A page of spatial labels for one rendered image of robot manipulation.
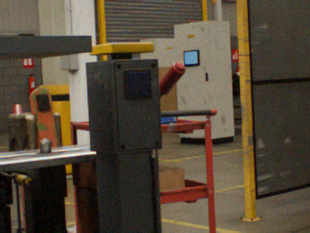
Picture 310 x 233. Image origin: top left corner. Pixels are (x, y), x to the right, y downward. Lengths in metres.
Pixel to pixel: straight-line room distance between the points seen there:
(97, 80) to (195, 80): 10.49
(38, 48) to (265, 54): 4.79
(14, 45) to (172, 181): 2.59
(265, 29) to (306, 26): 0.54
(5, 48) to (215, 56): 10.50
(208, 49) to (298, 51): 5.39
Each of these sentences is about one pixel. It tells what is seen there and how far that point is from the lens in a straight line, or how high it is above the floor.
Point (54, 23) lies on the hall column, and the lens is 8.19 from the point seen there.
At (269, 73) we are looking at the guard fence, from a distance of 5.51.
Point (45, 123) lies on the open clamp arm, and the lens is 1.31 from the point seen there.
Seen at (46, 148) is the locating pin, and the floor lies 1.01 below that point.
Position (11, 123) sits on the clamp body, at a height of 1.04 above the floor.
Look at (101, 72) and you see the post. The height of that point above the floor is 1.13.
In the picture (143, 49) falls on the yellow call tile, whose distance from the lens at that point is 0.83.
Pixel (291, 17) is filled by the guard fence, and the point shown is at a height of 1.56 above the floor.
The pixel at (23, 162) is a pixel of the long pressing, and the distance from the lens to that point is 1.06.
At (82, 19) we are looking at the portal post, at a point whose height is 1.56.
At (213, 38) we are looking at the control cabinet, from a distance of 11.18.
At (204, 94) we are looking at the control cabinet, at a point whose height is 0.81.
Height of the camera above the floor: 1.12
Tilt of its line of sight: 3 degrees down
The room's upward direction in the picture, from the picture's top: 3 degrees counter-clockwise
